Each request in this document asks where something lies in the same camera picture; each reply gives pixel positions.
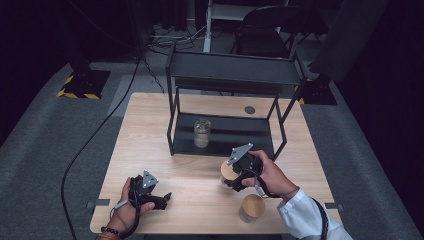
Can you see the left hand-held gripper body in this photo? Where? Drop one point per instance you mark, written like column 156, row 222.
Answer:
column 141, row 191

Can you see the glass jar with metal lid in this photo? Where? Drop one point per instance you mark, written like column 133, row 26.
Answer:
column 202, row 133

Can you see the black yellow-striped stand base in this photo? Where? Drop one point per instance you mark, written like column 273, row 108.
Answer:
column 318, row 93
column 85, row 85

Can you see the black folding chair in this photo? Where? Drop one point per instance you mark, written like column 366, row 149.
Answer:
column 260, row 33

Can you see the person's right hand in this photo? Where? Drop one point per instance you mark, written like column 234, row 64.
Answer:
column 275, row 178

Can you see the person's left hand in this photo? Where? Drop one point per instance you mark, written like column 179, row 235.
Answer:
column 125, row 215

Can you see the round grey table grommet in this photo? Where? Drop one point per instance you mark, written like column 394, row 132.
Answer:
column 249, row 110

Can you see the glass jar with wooden lid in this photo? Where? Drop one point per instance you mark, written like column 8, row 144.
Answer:
column 227, row 174
column 253, row 206

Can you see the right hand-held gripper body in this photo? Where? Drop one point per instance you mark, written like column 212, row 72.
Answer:
column 246, row 163

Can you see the white metal stand frame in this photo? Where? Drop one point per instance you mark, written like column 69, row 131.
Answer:
column 208, row 26

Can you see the black metal two-tier rack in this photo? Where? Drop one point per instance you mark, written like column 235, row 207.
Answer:
column 230, row 68

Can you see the grey tape strip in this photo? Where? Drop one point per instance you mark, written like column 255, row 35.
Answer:
column 100, row 202
column 335, row 206

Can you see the grey curtain panel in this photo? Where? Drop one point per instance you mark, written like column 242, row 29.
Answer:
column 346, row 36

